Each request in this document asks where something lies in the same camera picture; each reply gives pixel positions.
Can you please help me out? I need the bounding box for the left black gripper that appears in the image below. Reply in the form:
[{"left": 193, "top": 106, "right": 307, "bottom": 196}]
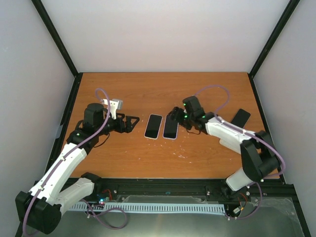
[{"left": 96, "top": 113, "right": 139, "bottom": 135}]

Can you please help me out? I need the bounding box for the lavender phone case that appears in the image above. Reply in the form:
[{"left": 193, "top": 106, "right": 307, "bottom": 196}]
[{"left": 162, "top": 114, "right": 180, "bottom": 141}]

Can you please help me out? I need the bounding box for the clear white phone case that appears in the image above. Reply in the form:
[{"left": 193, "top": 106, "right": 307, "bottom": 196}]
[{"left": 144, "top": 114, "right": 163, "bottom": 140}]

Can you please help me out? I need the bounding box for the black phone green edge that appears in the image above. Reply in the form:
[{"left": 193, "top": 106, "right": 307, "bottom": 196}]
[{"left": 231, "top": 109, "right": 251, "bottom": 128}]

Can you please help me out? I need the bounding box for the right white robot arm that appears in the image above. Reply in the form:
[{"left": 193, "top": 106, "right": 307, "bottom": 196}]
[{"left": 168, "top": 96, "right": 283, "bottom": 192}]

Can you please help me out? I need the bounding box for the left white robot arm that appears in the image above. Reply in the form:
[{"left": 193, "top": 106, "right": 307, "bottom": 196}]
[{"left": 15, "top": 100, "right": 140, "bottom": 236}]

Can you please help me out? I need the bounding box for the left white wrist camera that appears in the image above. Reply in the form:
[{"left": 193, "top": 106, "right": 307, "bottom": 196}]
[{"left": 101, "top": 99, "right": 123, "bottom": 120}]

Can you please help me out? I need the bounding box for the light blue cable duct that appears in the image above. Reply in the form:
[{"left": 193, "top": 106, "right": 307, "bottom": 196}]
[{"left": 69, "top": 202, "right": 227, "bottom": 213}]

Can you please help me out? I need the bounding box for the left black frame post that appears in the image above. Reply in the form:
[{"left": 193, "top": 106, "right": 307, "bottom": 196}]
[{"left": 31, "top": 0, "right": 83, "bottom": 77}]

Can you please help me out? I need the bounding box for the black frame post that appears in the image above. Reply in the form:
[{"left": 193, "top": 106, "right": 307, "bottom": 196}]
[
  {"left": 31, "top": 0, "right": 83, "bottom": 77},
  {"left": 248, "top": 0, "right": 301, "bottom": 78}
]

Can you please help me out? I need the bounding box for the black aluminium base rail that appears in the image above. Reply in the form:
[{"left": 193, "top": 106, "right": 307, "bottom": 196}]
[{"left": 66, "top": 178, "right": 294, "bottom": 205}]

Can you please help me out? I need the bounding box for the right black frame post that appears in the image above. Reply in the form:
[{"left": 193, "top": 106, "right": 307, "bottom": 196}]
[{"left": 248, "top": 0, "right": 301, "bottom": 78}]

